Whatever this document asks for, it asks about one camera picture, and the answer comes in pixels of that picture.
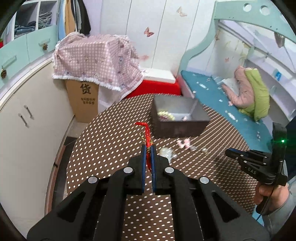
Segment white jade pendant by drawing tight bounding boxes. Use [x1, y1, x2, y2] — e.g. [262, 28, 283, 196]
[159, 147, 177, 164]

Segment pearl earring gold stud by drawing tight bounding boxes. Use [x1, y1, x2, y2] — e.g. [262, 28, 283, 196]
[201, 148, 208, 154]

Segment pink cartoon keychain charm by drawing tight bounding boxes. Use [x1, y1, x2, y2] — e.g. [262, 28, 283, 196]
[177, 138, 197, 151]

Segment red orange knotted cord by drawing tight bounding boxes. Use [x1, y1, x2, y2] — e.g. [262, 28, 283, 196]
[134, 121, 156, 174]

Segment person's right hand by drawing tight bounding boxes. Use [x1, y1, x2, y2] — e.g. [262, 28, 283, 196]
[254, 182, 290, 212]

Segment teal candy print bedsheet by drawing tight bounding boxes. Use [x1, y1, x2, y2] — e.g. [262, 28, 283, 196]
[180, 70, 272, 152]

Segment brown polka dot tablecloth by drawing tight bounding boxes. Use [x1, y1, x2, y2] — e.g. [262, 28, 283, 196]
[66, 94, 256, 240]

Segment green jacket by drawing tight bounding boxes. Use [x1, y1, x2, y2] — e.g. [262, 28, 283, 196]
[239, 68, 270, 121]

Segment dark metal tin box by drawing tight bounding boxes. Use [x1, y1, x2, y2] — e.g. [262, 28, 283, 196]
[151, 95, 210, 138]

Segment red storage stool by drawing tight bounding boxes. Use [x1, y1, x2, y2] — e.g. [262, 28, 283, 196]
[125, 80, 182, 98]

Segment brown cardboard box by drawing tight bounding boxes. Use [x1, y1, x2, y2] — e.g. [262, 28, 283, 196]
[65, 80, 99, 123]

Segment white flat box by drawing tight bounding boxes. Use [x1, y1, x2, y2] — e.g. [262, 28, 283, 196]
[141, 68, 176, 84]

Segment white and teal wardrobe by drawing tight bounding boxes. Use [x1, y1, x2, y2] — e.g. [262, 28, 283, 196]
[1, 1, 73, 235]

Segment pink checkered cloth cover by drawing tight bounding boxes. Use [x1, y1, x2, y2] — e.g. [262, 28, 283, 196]
[52, 32, 145, 92]

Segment hanging clothes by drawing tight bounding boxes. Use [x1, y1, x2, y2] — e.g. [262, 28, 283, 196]
[57, 0, 91, 40]

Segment cream bead bracelet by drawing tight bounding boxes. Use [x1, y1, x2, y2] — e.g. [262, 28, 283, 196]
[157, 111, 176, 122]

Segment teal bed frame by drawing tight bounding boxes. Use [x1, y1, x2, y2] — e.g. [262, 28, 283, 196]
[176, 0, 296, 123]

